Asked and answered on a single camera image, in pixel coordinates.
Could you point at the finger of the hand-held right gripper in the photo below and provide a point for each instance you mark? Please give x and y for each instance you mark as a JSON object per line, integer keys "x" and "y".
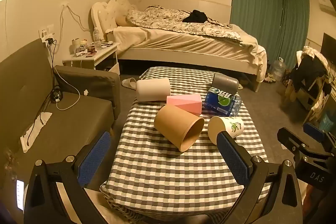
{"x": 313, "y": 130}
{"x": 288, "y": 138}

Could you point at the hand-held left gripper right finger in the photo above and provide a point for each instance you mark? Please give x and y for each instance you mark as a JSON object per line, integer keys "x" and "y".
{"x": 231, "y": 155}

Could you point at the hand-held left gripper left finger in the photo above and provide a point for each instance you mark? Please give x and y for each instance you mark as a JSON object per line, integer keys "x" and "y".
{"x": 101, "y": 146}

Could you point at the brown paper cup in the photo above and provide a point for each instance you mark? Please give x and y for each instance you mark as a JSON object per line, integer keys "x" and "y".
{"x": 170, "y": 121}

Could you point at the white printed paper cup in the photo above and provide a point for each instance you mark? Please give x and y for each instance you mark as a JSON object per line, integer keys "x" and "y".
{"x": 233, "y": 127}

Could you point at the grey cup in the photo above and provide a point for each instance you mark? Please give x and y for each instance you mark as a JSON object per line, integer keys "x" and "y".
{"x": 225, "y": 82}

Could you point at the cream cup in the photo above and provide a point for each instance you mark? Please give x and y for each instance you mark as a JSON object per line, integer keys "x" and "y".
{"x": 152, "y": 90}

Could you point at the dark grey sofa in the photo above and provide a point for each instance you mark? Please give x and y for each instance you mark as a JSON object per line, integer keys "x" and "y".
{"x": 65, "y": 129}

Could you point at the blue-wrapped water bottle pack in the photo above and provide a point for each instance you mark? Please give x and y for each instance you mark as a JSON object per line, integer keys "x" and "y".
{"x": 220, "y": 102}

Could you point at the chair with clothes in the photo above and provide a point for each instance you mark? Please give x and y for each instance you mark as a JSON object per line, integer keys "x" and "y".
{"x": 309, "y": 74}

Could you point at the pair of shoes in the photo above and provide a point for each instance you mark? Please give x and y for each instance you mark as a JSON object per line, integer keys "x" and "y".
{"x": 270, "y": 79}

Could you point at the checkered tablecloth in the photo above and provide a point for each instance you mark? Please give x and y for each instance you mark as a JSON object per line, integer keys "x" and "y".
{"x": 157, "y": 174}

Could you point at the beige slipper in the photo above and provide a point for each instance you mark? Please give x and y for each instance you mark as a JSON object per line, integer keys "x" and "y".
{"x": 128, "y": 83}

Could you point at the pink box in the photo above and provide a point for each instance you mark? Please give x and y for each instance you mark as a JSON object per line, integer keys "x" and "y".
{"x": 183, "y": 104}

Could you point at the large water jug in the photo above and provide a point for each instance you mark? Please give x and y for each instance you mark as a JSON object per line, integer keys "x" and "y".
{"x": 279, "y": 69}

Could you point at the television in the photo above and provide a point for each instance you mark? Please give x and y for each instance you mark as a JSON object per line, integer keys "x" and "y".
{"x": 329, "y": 47}

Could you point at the white nightstand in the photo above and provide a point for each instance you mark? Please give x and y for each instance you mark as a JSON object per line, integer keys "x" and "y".
{"x": 105, "y": 54}

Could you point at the lit phone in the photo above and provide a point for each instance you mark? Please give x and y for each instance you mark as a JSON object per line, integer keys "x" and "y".
{"x": 20, "y": 193}

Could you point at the pile of small packets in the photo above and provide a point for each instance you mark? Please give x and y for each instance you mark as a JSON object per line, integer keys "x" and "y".
{"x": 94, "y": 47}

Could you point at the clear water bottle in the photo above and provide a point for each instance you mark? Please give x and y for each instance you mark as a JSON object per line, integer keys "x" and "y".
{"x": 97, "y": 37}

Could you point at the bed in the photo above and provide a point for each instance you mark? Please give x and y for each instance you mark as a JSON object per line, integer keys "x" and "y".
{"x": 183, "y": 47}

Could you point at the air conditioner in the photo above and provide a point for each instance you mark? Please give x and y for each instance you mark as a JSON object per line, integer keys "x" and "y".
{"x": 326, "y": 5}

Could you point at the green curtain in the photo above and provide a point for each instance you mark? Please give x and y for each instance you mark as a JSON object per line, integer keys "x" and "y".
{"x": 257, "y": 8}

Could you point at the white pillow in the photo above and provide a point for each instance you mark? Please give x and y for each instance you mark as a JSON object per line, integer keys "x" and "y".
{"x": 118, "y": 7}

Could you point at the floral duvet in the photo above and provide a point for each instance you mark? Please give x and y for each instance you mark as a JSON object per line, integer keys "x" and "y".
{"x": 162, "y": 19}

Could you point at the black garment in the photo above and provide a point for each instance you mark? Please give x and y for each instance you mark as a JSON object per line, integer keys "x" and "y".
{"x": 195, "y": 16}

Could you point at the wall outlet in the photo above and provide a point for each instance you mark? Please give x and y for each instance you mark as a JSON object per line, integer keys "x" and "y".
{"x": 46, "y": 32}

